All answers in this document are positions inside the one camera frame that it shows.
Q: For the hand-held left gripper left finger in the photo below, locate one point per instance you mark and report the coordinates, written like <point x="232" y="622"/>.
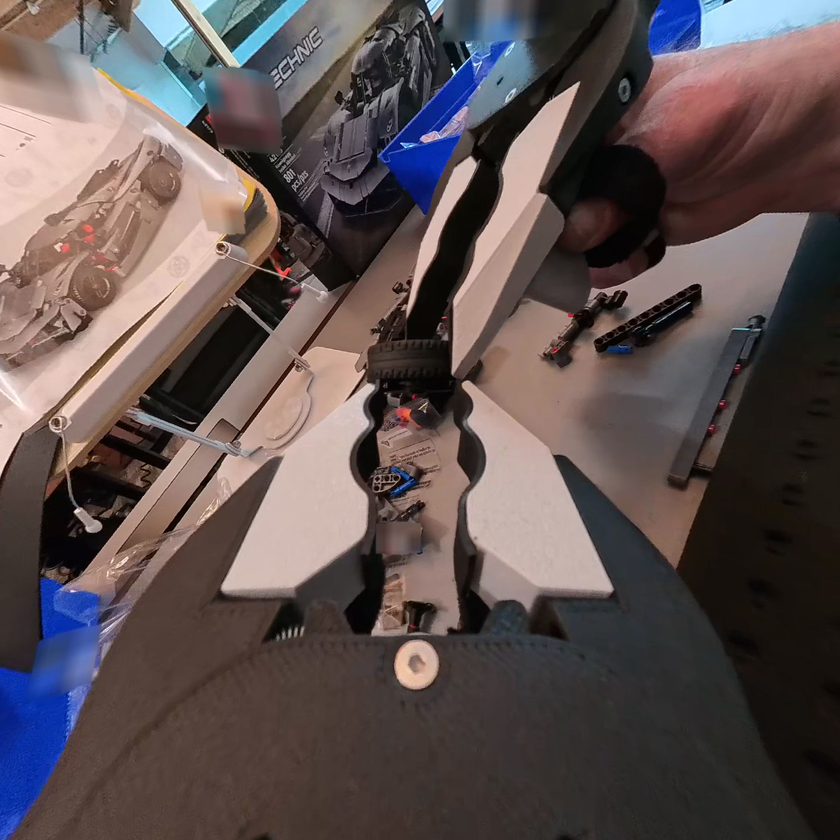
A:
<point x="295" y="525"/>

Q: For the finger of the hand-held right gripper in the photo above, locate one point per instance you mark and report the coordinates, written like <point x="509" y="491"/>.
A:
<point x="518" y="216"/>
<point x="433" y="236"/>

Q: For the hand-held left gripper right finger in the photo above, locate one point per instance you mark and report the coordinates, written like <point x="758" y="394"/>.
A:
<point x="538" y="525"/>

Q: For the black rubber toy tire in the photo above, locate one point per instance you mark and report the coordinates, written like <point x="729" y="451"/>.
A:
<point x="407" y="361"/>

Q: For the black toy set box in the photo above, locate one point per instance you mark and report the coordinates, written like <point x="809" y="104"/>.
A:
<point x="341" y="164"/>

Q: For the person's right hand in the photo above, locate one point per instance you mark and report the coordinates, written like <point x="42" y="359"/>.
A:
<point x="741" y="131"/>

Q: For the small blue bin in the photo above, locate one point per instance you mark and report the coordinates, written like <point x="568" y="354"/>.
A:
<point x="407" y="164"/>

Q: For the toy car chassis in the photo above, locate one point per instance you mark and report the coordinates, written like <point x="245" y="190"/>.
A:
<point x="394" y="321"/>

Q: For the toy axle assembly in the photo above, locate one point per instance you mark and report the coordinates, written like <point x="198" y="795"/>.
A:
<point x="577" y="325"/>

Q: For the black toy beam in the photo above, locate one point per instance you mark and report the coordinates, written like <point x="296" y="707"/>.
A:
<point x="656" y="315"/>

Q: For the long grey toy bar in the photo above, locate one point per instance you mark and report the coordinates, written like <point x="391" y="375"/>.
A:
<point x="712" y="407"/>

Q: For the white folding book stand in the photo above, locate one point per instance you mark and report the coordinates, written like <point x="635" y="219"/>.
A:
<point x="164" y="341"/>

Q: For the black board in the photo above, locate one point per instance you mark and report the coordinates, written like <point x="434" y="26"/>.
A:
<point x="26" y="525"/>

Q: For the instruction booklet with car picture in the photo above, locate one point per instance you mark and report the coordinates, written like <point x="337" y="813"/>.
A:
<point x="98" y="229"/>

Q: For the large blue bin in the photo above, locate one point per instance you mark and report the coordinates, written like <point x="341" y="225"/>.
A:
<point x="26" y="754"/>

